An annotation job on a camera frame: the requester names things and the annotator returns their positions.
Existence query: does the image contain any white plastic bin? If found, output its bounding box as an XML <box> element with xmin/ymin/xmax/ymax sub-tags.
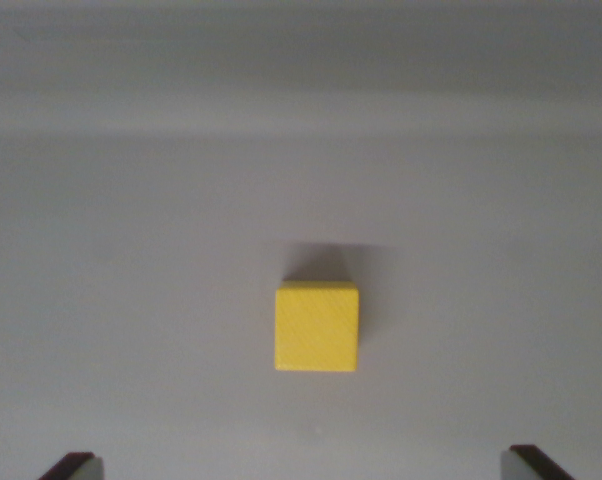
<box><xmin>0</xmin><ymin>0</ymin><xmax>602</xmax><ymax>480</ymax></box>

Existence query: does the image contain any gripper left finger with grey pad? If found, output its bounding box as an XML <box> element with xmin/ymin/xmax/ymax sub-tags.
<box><xmin>37</xmin><ymin>451</ymin><xmax>105</xmax><ymax>480</ymax></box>

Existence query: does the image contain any gripper right finger with grey pad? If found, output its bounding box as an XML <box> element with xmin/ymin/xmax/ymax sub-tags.
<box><xmin>500</xmin><ymin>444</ymin><xmax>578</xmax><ymax>480</ymax></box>

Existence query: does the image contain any yellow wooden cube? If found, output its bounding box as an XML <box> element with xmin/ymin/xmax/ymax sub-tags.
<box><xmin>273</xmin><ymin>280</ymin><xmax>360</xmax><ymax>374</ymax></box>

